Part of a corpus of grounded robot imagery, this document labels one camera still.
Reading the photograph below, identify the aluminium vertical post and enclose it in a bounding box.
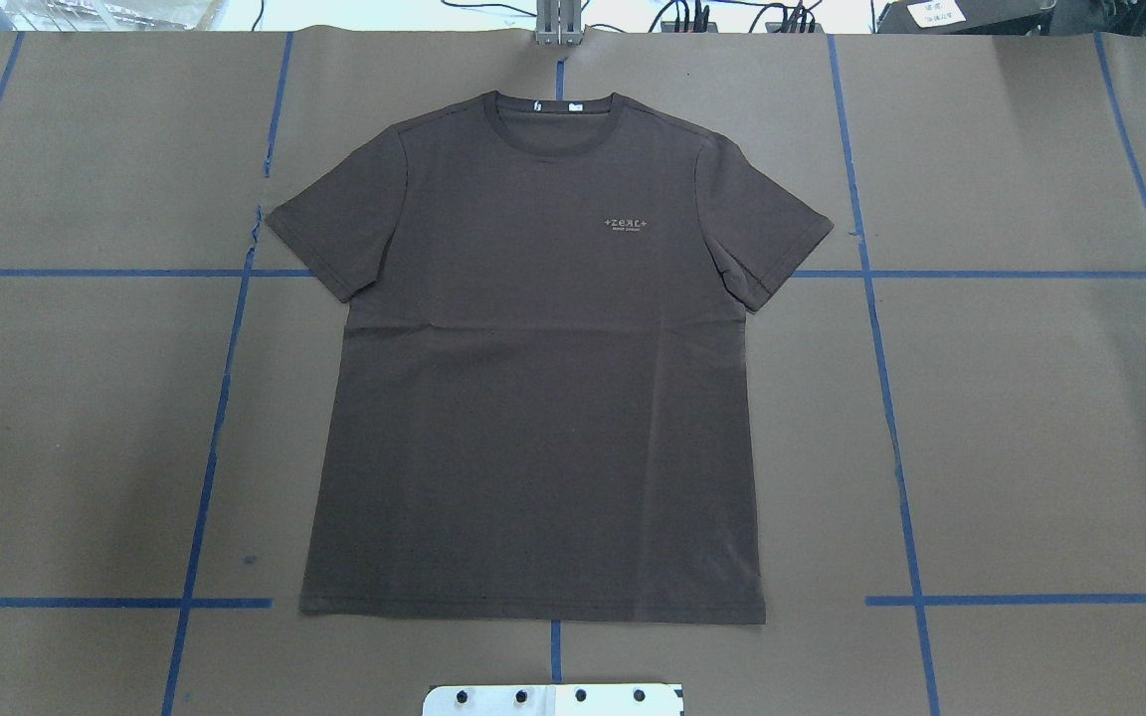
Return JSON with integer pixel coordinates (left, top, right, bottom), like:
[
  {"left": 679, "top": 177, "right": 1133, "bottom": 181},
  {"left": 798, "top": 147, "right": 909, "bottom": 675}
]
[{"left": 535, "top": 0, "right": 584, "bottom": 46}]

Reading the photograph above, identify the white metal base plate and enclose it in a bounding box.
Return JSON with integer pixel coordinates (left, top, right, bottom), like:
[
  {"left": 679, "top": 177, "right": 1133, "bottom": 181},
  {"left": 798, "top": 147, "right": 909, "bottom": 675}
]
[{"left": 419, "top": 680, "right": 686, "bottom": 715}]

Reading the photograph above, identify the dark brown t-shirt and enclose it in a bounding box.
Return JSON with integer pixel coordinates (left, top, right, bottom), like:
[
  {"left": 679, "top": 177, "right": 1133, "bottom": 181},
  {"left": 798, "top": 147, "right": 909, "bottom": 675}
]
[{"left": 267, "top": 91, "right": 834, "bottom": 625}]

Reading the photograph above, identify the black labelled box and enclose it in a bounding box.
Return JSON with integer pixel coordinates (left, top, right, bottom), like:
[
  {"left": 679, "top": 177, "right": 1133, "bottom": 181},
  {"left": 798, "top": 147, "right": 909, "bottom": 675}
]
[{"left": 874, "top": 1, "right": 1055, "bottom": 36}]

